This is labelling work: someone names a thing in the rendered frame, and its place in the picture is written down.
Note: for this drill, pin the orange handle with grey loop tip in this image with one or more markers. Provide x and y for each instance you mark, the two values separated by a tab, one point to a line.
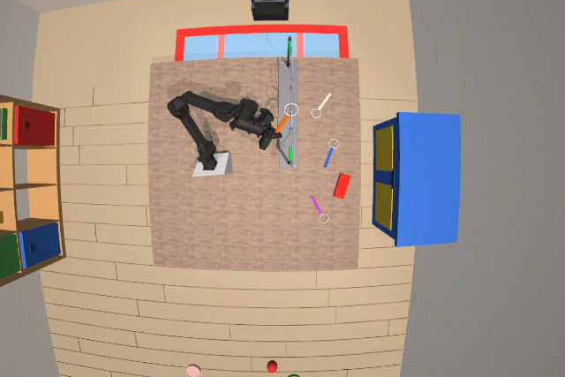
285	118

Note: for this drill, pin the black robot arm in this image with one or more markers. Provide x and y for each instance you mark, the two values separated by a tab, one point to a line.
224	111

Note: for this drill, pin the red rectangular block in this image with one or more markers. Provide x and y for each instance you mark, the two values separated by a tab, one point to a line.
341	186

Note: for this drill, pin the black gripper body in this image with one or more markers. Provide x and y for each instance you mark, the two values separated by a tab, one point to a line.
265	134

